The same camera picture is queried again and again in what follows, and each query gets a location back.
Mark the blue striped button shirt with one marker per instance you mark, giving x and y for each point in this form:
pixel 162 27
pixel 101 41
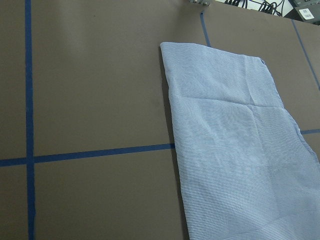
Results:
pixel 246 172

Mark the aluminium frame post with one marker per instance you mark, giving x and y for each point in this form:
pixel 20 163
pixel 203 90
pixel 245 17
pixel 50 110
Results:
pixel 201 2

